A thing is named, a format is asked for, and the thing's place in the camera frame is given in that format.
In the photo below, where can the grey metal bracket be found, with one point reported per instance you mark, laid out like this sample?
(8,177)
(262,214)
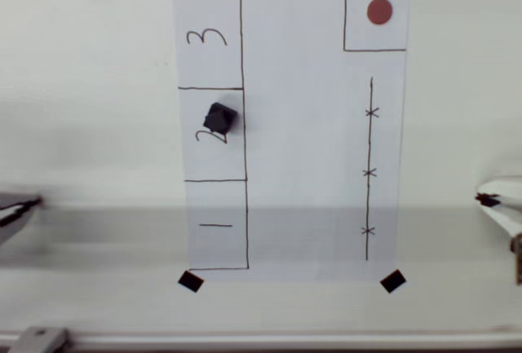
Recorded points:
(41,338)

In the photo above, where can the white paper sheet with markings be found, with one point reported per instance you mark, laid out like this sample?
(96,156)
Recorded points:
(293,145)

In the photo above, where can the black tape piece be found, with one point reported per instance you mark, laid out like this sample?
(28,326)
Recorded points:
(393,281)
(190,281)

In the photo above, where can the camera circuit board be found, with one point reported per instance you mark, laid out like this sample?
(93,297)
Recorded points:
(518,263)

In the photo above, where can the red round sticker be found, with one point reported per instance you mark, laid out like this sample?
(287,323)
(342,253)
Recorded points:
(379,11)

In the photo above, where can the black cube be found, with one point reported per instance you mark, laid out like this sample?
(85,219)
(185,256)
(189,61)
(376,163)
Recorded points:
(221,118)

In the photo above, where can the dark grey flat object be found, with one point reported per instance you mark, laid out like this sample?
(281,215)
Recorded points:
(14,216)

